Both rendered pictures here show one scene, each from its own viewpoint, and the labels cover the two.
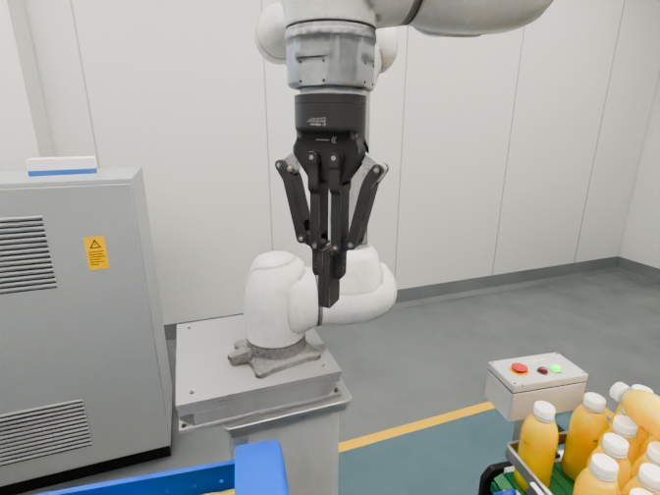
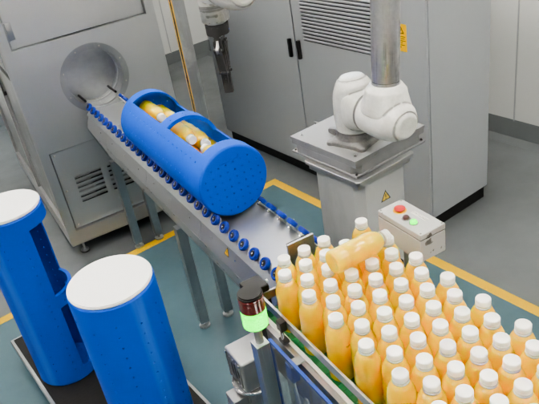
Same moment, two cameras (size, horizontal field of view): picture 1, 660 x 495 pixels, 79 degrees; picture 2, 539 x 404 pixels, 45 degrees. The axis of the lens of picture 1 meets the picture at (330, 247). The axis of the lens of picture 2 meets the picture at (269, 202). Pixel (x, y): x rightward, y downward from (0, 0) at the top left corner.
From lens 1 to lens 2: 2.12 m
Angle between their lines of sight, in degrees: 71
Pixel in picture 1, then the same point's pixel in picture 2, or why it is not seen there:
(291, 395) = (333, 161)
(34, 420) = not seen: hidden behind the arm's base
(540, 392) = (392, 227)
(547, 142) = not seen: outside the picture
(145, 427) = (418, 191)
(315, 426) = (345, 190)
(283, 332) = (340, 123)
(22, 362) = not seen: hidden behind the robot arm
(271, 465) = (228, 144)
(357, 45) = (204, 14)
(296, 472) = (338, 213)
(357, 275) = (368, 103)
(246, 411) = (315, 157)
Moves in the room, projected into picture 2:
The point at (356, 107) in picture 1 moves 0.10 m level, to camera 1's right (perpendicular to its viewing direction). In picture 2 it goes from (210, 30) to (217, 37)
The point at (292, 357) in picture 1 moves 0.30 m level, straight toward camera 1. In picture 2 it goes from (346, 142) to (277, 166)
